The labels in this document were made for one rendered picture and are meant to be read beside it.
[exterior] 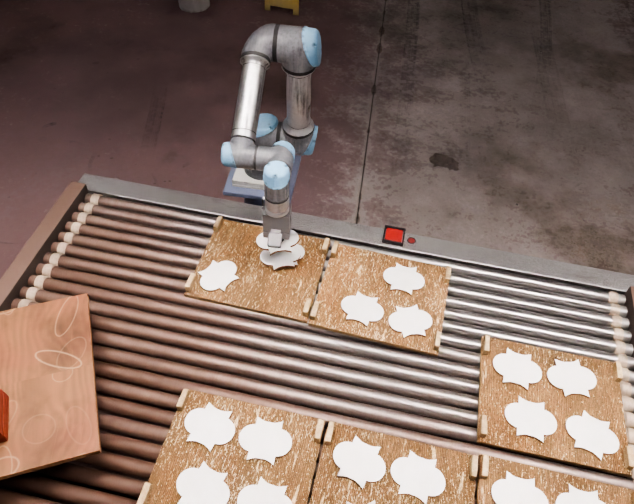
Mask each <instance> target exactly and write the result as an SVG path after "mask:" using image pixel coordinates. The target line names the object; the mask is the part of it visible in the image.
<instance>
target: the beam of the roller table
mask: <svg viewBox="0 0 634 504"><path fill-rule="evenodd" d="M79 183H85V184H86V186H87V189H88V191H89V193H90V194H94V193H95V194H100V195H103V196H106V197H111V198H116V199H122V200H127V201H132V202H137V203H143V204H148V205H153V206H159V207H164V208H169V209H174V210H180V211H185V212H190V213H196V214H201V215H206V216H211V217H217V218H218V216H222V217H223V219H227V220H233V221H238V222H243V223H248V224H254V225H259V226H263V221H262V214H263V209H261V206H258V205H253V204H247V203H242V202H237V201H231V200H226V199H220V198H215V197H210V196H204V195H199V194H193V193H188V192H183V191H177V190H172V189H166V188H161V187H156V186H150V185H145V184H139V183H134V182H129V181H123V180H118V179H113V178H107V177H102V176H96V175H91V174H86V173H85V174H84V175H83V176H82V177H81V179H80V180H79ZM291 219H292V223H291V230H294V231H295V232H296V233H301V234H307V235H312V236H317V237H322V238H325V237H328V238H330V239H333V240H338V241H343V242H349V243H354V244H359V245H365V246H370V247H375V248H380V249H386V250H391V251H396V252H402V253H407V254H412V255H417V256H423V257H428V258H433V259H439V260H444V261H449V262H454V263H460V264H465V265H470V266H476V267H481V268H486V269H491V270H497V271H502V272H507V273H512V274H518V275H523V276H528V277H534V278H539V279H544V280H549V281H555V282H560V283H565V284H571V285H576V286H581V287H586V288H592V289H597V290H602V291H613V292H617V293H618V294H623V295H624V294H625V293H626V291H627V290H628V288H629V287H630V286H634V275H630V274H625V273H619V272H614V271H608V270H603V269H598V268H592V267H587V266H582V265H576V264H571V263H565V262H560V261H555V260H549V259H544V258H538V257H533V256H528V255H522V254H517V253H511V252H506V251H501V250H495V249H490V248H484V247H479V246H474V245H468V244H463V243H458V242H452V241H447V240H441V239H436V238H431V237H425V236H420V235H414V234H409V233H405V237H404V243H403V247H401V246H396V245H391V244H385V243H382V238H383V233H384V229H382V228H377V227H371V226H366V225H361V224H355V223H350V222H344V221H339V220H334V219H328V218H323V217H317V216H312V215H307V214H301V213H296V212H291ZM409 237H413V238H415V240H416V242H415V243H414V244H410V243H408V242H407V239H408V238H409Z"/></svg>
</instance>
